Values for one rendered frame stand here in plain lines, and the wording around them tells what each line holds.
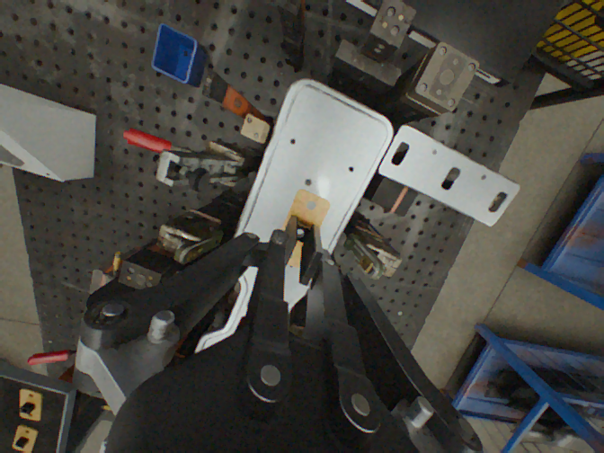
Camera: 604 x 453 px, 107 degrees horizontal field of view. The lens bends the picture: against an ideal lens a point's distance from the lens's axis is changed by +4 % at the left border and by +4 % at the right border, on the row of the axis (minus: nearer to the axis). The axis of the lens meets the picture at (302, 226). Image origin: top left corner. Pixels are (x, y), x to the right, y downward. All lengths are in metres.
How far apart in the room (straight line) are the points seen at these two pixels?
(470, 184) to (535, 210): 1.59
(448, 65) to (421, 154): 0.15
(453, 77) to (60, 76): 1.04
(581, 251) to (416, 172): 1.82
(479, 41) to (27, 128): 0.98
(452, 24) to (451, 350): 2.27
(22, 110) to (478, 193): 1.05
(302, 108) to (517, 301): 2.24
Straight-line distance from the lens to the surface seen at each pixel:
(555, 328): 2.82
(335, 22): 0.85
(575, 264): 2.28
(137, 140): 0.40
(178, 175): 0.32
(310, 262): 0.16
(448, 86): 0.48
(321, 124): 0.48
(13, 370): 0.75
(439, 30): 0.53
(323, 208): 0.23
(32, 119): 0.90
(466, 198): 0.59
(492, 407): 2.84
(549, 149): 2.11
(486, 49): 0.56
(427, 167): 0.53
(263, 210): 0.49
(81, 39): 1.06
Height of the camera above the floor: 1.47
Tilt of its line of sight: 72 degrees down
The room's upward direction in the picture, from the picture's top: 178 degrees counter-clockwise
